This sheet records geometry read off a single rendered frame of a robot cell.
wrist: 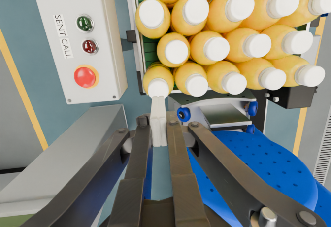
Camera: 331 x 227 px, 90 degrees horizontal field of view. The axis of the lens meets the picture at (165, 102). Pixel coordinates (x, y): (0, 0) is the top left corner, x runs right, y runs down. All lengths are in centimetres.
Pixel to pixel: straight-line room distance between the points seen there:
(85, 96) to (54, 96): 138
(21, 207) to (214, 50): 76
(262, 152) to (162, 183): 162
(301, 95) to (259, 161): 22
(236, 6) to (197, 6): 6
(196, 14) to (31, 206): 75
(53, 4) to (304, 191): 52
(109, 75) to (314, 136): 215
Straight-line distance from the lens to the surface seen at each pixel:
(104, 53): 32
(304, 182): 43
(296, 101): 56
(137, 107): 151
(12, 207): 83
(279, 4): 36
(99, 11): 32
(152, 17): 30
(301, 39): 38
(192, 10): 30
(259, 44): 34
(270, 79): 37
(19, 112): 196
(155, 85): 30
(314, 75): 42
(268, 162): 45
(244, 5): 33
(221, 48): 31
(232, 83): 33
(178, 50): 30
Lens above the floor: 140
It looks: 70 degrees down
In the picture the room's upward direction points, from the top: 174 degrees clockwise
